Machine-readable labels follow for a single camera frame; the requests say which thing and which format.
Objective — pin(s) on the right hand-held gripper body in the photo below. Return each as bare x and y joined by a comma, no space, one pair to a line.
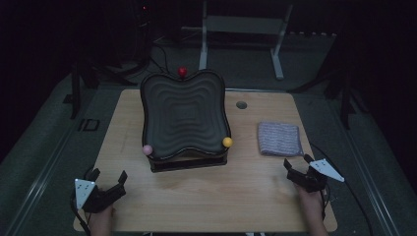
311,180

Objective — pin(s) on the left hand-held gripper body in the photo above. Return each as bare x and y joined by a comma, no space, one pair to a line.
88,200

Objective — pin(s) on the grey cloth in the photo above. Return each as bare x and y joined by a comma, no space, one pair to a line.
278,139

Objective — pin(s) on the pink ball knob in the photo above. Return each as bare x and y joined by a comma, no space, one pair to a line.
147,149

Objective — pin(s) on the yellow ball knob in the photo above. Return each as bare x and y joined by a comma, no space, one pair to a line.
227,142

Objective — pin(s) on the black wavy tray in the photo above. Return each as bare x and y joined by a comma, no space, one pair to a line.
183,114

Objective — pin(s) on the red ball knob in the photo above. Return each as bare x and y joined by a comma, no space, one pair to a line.
182,71

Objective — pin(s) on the person's right hand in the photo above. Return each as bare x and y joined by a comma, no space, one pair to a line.
309,200

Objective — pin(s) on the person's left hand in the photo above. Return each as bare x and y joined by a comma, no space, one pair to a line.
101,223

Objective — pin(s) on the black tripod stand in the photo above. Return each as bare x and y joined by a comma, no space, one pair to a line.
75,98
345,108

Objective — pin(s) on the black tray base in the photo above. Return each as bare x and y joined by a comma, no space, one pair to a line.
187,165

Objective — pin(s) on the round table grommet hole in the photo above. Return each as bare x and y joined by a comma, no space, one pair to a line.
241,105

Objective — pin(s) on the white power strip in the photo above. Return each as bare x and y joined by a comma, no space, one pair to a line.
311,34

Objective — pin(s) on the dark equipment with red light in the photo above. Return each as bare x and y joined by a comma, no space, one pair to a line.
143,26

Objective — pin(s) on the dark floor bracket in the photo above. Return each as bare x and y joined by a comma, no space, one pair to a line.
88,125

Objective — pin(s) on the white metal stand frame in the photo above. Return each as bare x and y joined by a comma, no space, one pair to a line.
242,24

